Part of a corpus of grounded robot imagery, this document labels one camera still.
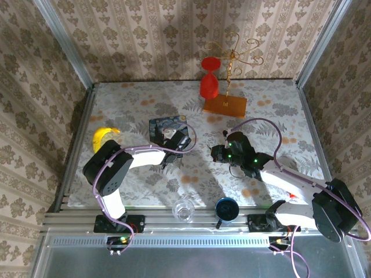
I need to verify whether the dark blue mug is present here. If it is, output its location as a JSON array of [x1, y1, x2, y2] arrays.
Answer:
[[214, 197, 240, 229]]

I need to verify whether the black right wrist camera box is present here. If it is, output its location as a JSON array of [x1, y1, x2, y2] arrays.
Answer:
[[224, 130, 253, 153]]

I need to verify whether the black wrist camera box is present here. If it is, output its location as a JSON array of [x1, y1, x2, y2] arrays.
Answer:
[[169, 130, 192, 153], [224, 130, 253, 153]]

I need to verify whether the blue starry night tin box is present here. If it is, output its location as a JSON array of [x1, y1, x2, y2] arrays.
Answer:
[[148, 115, 188, 145]]

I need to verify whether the red wine glass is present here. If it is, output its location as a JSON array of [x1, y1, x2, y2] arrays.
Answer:
[[199, 56, 221, 101]]

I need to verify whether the yellow plastic banana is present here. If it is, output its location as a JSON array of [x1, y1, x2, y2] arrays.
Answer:
[[92, 127, 121, 153]]

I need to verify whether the gold wire stand wooden base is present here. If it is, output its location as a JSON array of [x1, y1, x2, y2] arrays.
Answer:
[[202, 32, 264, 119]]

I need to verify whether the purple cable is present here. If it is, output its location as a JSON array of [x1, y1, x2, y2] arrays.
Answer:
[[231, 118, 371, 278], [92, 123, 198, 255]]

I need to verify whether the grey metal tray with vents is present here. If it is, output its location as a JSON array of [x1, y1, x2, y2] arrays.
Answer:
[[31, 231, 366, 278]]

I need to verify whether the aluminium side rail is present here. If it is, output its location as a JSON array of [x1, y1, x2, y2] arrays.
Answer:
[[297, 82, 341, 209], [53, 83, 96, 209]]

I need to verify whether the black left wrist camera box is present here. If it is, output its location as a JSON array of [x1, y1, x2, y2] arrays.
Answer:
[[169, 130, 192, 153]]

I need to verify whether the aluminium extrusion rail wide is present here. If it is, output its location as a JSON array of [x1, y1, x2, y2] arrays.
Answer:
[[40, 206, 359, 234]]

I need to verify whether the clear drinking glass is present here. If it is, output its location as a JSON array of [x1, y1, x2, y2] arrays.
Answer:
[[172, 198, 195, 224]]

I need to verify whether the small controller board with wires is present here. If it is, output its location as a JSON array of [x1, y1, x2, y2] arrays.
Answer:
[[268, 236, 292, 251], [106, 236, 130, 251]]

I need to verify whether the aluminium frame post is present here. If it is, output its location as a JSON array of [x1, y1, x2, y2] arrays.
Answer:
[[295, 0, 353, 87], [32, 0, 96, 87]]

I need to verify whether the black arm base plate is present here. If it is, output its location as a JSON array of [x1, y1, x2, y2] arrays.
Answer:
[[93, 214, 146, 234], [248, 213, 302, 233]]

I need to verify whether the floral patterned table mat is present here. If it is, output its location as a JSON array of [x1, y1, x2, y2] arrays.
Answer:
[[67, 79, 333, 208]]

